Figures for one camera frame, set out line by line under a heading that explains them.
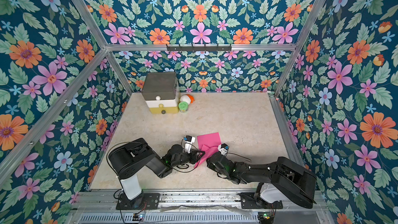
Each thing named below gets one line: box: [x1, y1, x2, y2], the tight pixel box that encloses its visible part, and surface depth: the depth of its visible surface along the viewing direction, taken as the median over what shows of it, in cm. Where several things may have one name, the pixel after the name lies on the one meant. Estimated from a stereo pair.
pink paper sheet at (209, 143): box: [196, 132, 222, 156], surface depth 95 cm
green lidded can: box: [178, 101, 189, 114], surface depth 109 cm
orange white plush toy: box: [179, 93, 195, 106], surface depth 113 cm
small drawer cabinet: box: [141, 71, 180, 115], surface depth 107 cm
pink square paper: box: [194, 137, 222, 168], surface depth 90 cm
